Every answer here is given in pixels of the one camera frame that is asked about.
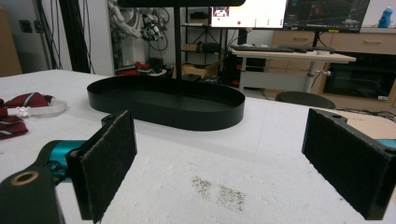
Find blue bottle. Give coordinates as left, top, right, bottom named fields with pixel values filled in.
left=377, top=6, right=394, bottom=29

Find black round stool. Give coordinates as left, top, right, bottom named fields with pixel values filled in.
left=275, top=91, right=336, bottom=110

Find cardboard box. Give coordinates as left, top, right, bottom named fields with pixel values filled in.
left=172, top=59, right=222, bottom=79

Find dark-screen monitor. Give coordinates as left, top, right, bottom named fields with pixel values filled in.
left=283, top=0, right=371, bottom=34

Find black two-tier oval tray rack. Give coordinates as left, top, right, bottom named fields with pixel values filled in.
left=86, top=0, right=247, bottom=132

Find dark red striped bow tie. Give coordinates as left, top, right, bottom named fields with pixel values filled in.
left=0, top=91, right=68, bottom=140

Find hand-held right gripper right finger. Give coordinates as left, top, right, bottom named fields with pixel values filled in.
left=301, top=107, right=396, bottom=221

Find black keyboard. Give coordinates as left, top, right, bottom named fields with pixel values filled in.
left=230, top=44, right=295, bottom=53

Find black metal shelf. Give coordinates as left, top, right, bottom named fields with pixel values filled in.
left=181, top=7, right=230, bottom=82

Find wooden cabinet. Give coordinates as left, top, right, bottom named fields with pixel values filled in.
left=266, top=27, right=396, bottom=113

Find white-screen monitor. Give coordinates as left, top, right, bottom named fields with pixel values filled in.
left=210, top=0, right=288, bottom=30

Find light wooden desk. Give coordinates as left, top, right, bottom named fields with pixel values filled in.
left=230, top=46, right=357, bottom=93

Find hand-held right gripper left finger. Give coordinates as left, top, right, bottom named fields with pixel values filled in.
left=65, top=109, right=138, bottom=224

